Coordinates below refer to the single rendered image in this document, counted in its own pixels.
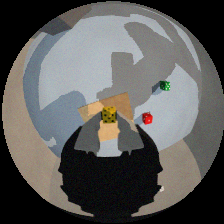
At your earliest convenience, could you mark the green die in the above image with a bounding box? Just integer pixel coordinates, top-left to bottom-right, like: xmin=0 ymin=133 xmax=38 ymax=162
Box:
xmin=160 ymin=81 xmax=170 ymax=91

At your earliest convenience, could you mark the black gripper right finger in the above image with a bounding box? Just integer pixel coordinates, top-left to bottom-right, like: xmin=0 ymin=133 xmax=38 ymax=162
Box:
xmin=115 ymin=111 xmax=163 ymax=173

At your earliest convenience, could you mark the tan mat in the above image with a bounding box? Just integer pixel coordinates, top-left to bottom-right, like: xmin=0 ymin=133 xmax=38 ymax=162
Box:
xmin=78 ymin=92 xmax=134 ymax=142

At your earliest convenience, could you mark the red die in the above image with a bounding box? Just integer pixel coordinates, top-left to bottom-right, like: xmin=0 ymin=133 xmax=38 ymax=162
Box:
xmin=142 ymin=113 xmax=153 ymax=125

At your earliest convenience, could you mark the yellow die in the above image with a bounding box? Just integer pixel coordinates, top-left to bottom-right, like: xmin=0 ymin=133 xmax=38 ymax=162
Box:
xmin=102 ymin=107 xmax=116 ymax=124

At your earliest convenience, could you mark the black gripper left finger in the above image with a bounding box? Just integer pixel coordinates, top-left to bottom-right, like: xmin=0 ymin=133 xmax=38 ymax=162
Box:
xmin=58 ymin=111 xmax=102 ymax=173

